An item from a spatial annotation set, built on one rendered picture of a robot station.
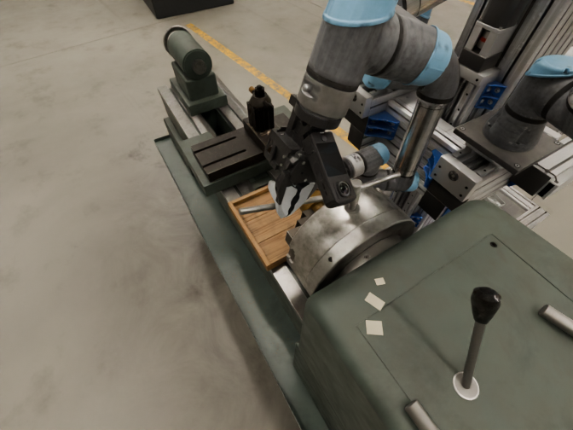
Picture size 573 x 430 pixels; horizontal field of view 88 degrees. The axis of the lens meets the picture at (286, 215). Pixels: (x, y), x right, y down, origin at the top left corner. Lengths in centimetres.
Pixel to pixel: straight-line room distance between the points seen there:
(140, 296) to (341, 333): 168
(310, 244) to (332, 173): 27
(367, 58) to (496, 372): 49
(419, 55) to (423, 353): 43
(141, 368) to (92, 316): 45
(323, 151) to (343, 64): 12
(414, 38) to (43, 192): 282
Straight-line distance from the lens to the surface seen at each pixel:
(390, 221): 67
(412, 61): 46
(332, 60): 40
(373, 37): 41
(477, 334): 49
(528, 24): 124
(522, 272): 70
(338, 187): 43
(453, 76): 89
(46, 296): 238
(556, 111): 101
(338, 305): 53
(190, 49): 151
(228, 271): 136
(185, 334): 190
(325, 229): 65
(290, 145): 47
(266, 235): 102
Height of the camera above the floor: 175
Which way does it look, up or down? 54 degrees down
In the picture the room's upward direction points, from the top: straight up
